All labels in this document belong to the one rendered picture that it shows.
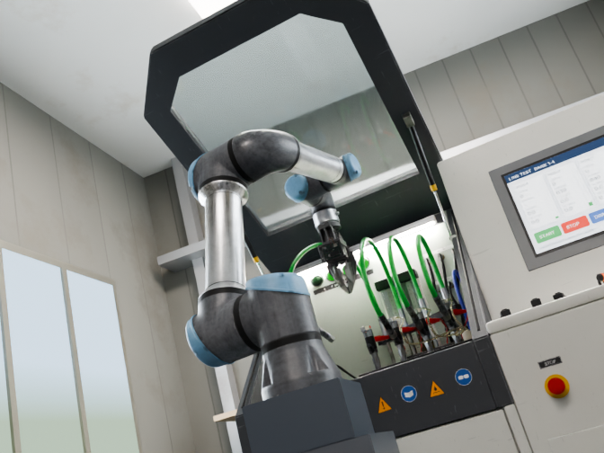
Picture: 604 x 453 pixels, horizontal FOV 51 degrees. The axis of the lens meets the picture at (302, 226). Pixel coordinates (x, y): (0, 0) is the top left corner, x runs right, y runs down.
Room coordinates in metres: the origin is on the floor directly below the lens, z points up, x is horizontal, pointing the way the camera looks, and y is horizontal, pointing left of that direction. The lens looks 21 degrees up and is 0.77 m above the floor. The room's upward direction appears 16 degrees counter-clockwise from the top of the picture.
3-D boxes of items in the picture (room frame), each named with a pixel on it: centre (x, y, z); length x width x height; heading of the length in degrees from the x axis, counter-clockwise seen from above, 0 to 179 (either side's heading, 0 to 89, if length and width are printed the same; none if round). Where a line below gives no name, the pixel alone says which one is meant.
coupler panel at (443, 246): (2.05, -0.41, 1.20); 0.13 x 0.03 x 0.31; 72
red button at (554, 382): (1.47, -0.44, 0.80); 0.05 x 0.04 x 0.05; 72
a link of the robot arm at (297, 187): (1.70, -0.05, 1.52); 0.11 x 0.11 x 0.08; 63
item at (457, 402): (1.65, -0.03, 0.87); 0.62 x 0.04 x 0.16; 72
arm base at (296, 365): (1.19, 0.08, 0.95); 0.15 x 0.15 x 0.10
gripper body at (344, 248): (1.79, -0.07, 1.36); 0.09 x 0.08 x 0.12; 162
